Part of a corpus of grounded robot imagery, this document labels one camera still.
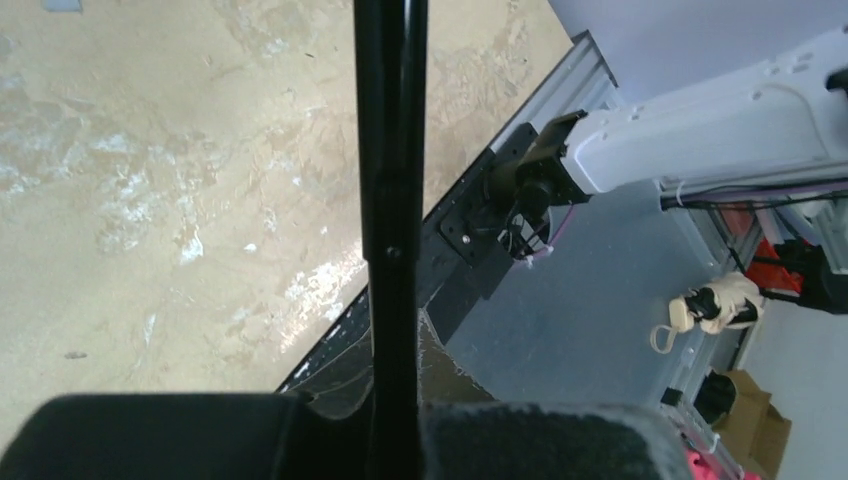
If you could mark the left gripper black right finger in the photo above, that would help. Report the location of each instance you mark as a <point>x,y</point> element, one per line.
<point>467,433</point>

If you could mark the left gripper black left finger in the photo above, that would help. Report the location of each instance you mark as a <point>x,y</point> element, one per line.
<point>200,435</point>

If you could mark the pink umbrella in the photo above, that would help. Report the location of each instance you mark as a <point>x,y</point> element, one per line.
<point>391,63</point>

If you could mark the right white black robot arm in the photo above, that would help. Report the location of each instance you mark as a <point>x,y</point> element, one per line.
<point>772,130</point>

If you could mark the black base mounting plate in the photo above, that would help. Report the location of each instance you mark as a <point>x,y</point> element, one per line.
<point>462,261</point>

